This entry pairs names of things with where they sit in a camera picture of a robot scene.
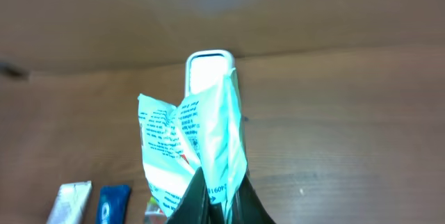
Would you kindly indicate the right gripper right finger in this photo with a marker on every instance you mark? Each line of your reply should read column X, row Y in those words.
column 245, row 207

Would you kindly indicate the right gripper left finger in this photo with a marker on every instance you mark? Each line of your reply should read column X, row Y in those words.
column 194, row 206

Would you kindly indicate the green snack bag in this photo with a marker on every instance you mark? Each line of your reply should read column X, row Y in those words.
column 153, row 213

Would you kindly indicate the mint green wipes pack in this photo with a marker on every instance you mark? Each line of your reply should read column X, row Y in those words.
column 204, row 131

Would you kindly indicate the blue Oreo cookie pack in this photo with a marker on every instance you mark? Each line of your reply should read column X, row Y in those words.
column 112, row 205

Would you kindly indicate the white cream tube gold cap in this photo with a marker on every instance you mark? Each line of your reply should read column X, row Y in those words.
column 70, row 203

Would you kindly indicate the white barcode scanner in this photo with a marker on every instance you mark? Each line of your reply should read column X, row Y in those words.
column 205, row 68

